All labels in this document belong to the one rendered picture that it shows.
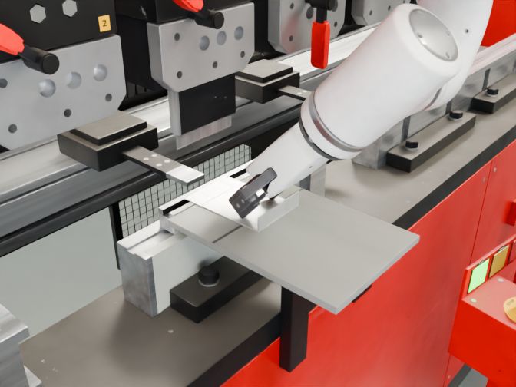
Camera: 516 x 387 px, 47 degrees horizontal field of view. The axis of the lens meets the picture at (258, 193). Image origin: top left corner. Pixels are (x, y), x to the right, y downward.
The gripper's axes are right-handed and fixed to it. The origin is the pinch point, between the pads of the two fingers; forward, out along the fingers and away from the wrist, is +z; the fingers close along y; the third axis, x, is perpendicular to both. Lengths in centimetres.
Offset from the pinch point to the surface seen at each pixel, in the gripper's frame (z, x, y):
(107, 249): 164, -34, -66
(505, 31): 44, -9, -216
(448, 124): 9, 8, -66
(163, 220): 9.5, -4.7, 7.9
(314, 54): -10.3, -10.9, -14.1
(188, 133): 0.4, -11.4, 3.2
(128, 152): 18.4, -18.5, -0.3
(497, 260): 0.9, 30.7, -35.8
